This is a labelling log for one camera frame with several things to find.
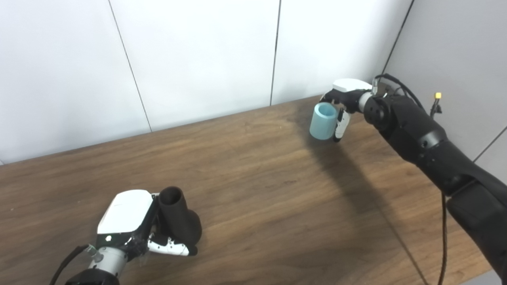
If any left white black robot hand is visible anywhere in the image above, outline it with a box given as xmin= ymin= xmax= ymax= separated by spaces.
xmin=96 ymin=189 xmax=198 ymax=262

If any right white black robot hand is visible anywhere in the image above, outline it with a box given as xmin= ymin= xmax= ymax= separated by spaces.
xmin=320 ymin=78 xmax=374 ymax=142

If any light-blue short hose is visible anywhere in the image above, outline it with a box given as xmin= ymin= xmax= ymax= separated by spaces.
xmin=309 ymin=102 xmax=339 ymax=141

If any black funnel-shaped nozzle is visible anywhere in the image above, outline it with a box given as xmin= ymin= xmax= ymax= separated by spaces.
xmin=158 ymin=186 xmax=202 ymax=247

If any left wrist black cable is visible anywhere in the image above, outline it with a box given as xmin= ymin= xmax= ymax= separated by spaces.
xmin=50 ymin=244 xmax=97 ymax=285

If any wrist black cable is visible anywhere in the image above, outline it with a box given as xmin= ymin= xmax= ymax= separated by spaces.
xmin=50 ymin=244 xmax=97 ymax=285
xmin=374 ymin=73 xmax=448 ymax=285

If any yellow-tipped connector wire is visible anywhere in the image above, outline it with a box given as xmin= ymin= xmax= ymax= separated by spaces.
xmin=430 ymin=92 xmax=443 ymax=119

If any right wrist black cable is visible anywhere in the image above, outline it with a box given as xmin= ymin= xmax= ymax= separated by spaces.
xmin=374 ymin=73 xmax=448 ymax=285

